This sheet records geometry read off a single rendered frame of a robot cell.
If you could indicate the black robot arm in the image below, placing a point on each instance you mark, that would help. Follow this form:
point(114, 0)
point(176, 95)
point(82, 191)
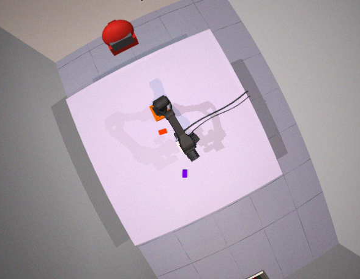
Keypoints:
point(187, 142)

